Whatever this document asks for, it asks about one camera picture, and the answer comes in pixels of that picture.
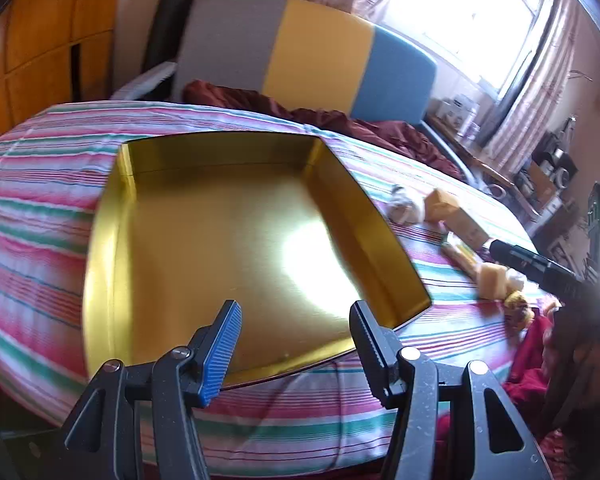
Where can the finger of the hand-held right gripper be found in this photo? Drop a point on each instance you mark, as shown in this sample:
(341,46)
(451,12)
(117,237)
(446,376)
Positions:
(525,261)

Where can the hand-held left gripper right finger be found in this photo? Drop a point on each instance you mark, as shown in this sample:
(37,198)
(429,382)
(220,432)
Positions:
(372,360)

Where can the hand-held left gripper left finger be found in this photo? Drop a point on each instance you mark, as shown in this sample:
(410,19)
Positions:
(220,355)

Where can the yellow snack packet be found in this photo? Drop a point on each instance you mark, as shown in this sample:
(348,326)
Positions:
(460,255)

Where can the cream cardboard box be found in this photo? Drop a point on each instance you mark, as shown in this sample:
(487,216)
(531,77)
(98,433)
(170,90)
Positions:
(467,227)

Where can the dark red cardboard bin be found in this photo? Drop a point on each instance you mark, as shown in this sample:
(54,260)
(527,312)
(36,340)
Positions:
(205,235)

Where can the person's right forearm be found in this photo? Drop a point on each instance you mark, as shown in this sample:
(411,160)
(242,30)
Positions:
(580,370)

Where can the small yellow patterned object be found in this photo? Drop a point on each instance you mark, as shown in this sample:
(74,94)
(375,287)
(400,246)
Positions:
(519,307)

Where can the dark cluttered shelf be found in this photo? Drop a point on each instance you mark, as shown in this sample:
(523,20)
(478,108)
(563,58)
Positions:
(555,170)

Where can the wooden side table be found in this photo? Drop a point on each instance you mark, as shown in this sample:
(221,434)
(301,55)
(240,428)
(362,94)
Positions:
(500,180)

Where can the red cloth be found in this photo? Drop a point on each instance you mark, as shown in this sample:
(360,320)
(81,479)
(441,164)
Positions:
(525,365)

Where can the white plastic bag bundle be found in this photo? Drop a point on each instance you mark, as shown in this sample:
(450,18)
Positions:
(405,207)

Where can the white cardboard box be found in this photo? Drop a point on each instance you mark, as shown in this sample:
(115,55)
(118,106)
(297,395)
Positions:
(457,112)

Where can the pink patterned curtain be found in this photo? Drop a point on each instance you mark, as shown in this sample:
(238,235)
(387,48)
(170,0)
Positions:
(535,90)

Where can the dark red blanket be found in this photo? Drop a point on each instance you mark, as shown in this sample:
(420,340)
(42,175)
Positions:
(380,135)

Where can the striped bed sheet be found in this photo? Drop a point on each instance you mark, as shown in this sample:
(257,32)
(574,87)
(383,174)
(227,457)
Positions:
(40,240)

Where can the bright window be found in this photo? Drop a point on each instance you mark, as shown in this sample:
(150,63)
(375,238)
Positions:
(470,15)

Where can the grey yellow blue headboard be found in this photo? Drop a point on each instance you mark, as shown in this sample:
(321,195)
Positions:
(320,55)

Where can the black chair back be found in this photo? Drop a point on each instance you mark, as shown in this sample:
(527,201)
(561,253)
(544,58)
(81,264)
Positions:
(170,20)

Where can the wooden wardrobe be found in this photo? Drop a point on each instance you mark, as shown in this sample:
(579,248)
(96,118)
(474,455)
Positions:
(40,35)

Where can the grey bed rail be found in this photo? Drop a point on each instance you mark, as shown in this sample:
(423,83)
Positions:
(145,82)
(450,152)

